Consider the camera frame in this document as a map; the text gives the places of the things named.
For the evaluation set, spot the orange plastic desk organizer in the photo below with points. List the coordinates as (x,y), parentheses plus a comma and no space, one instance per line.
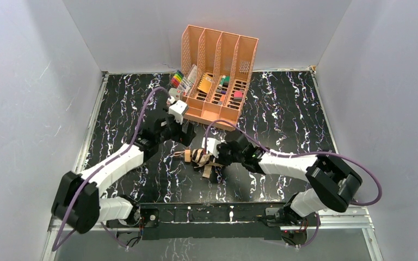
(230,59)

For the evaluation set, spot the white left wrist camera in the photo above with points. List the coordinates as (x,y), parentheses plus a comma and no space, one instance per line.
(178,109)

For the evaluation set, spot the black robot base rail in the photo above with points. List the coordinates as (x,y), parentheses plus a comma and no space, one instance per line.
(218,220)

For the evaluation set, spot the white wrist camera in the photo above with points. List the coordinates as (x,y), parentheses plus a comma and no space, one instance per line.
(178,109)
(210,145)

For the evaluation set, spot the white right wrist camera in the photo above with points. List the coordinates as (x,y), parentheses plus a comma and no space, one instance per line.
(210,145)

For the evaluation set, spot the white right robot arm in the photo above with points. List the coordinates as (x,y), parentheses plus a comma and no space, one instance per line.
(333,183)

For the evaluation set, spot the colourful marker set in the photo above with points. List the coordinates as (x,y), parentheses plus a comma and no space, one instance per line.
(177,80)

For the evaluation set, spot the yellow notebook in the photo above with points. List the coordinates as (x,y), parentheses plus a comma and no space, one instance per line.
(205,83)

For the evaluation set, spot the pink eraser block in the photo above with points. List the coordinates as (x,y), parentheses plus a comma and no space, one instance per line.
(238,96)

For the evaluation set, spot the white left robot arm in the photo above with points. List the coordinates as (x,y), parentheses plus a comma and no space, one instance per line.
(78,201)

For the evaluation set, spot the white red small box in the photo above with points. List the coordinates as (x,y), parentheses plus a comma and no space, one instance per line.
(175,94)

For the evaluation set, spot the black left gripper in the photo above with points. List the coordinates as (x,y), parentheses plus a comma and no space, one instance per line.
(186,133)

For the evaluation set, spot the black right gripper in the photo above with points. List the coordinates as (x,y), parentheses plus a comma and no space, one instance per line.
(220,155)

